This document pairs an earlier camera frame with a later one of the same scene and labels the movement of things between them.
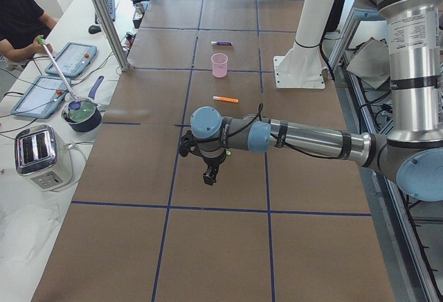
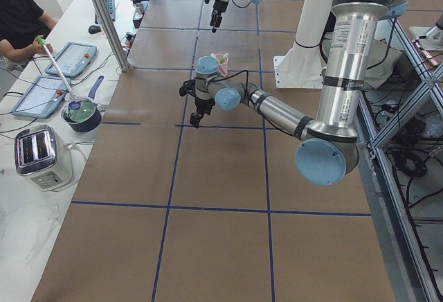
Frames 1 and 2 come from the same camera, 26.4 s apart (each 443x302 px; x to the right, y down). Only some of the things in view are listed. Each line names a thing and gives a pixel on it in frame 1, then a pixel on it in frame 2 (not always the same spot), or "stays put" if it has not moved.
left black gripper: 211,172 to 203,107
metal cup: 139,8 stays put
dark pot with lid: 84,115 stays put
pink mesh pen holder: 219,62 stays put
